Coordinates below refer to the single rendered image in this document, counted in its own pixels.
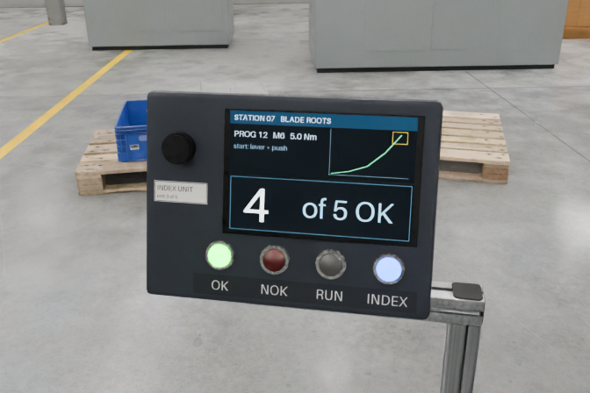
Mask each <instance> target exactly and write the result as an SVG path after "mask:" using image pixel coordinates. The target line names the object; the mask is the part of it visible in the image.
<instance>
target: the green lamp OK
mask: <svg viewBox="0 0 590 393"><path fill-rule="evenodd" d="M205 258H206V260H207V262H208V264H209V265H210V266H211V267H212V268H215V269H218V270H222V269H226V268H229V267H230V266H231V265H232V264H233V262H234V250H233V248H232V247H231V245H230V244H228V243H227V242H225V241H223V240H216V241H214V242H212V243H211V244H210V245H209V246H208V248H207V249H206V252H205Z"/></svg>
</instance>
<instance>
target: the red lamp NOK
mask: <svg viewBox="0 0 590 393"><path fill-rule="evenodd" d="M260 263H261V266H262V268H263V269H264V271H266V272H267V273H269V274H272V275H278V274H281V273H283V272H284V271H285V270H286V269H287V268H288V266H289V263H290V257H289V254H288V253H287V251H286V250H285V249H284V248H283V247H281V246H279V245H269V246H267V247H265V248H264V249H263V250H262V252H261V255H260Z"/></svg>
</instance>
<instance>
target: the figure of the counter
mask: <svg viewBox="0 0 590 393"><path fill-rule="evenodd" d="M284 179H285V177H274V176H259V175H229V196H228V230H235V231H247V232H270V233H283V231H284Z"/></svg>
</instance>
